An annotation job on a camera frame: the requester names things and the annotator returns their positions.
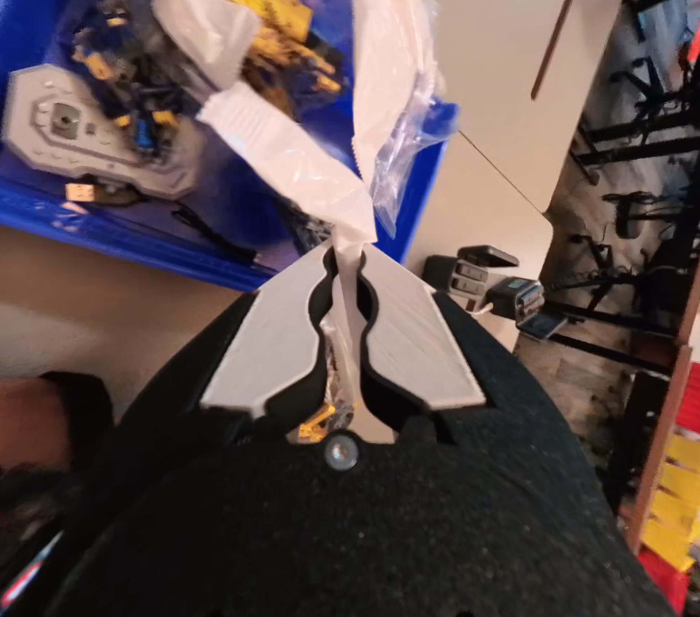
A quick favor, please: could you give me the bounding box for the grey hexagonal plate piece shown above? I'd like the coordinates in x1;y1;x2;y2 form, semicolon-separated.
3;64;200;199

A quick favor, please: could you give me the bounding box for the thin black wire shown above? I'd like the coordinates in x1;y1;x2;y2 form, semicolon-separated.
172;204;258;268

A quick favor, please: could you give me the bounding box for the clear bag of grey pieces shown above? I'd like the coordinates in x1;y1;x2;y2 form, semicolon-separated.
298;76;461;445

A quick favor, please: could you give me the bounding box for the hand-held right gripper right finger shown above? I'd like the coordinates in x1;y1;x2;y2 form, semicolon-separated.
357;243;486;429

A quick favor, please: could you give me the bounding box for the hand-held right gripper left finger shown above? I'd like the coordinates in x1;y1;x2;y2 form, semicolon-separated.
200;241;335;418

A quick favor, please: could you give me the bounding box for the red pad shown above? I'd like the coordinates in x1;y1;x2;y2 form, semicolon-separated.
637;546;691;617

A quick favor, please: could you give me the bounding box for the yellow pad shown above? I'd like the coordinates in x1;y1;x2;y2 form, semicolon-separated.
640;431;700;571

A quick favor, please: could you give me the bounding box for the heap of dark mixed pieces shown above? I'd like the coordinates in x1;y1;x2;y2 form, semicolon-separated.
71;0;181;161

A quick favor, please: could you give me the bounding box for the wooden bench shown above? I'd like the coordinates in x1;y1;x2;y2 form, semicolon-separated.
623;278;700;555

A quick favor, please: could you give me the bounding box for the blue plastic bin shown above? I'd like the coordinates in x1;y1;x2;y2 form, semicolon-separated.
0;0;460;292

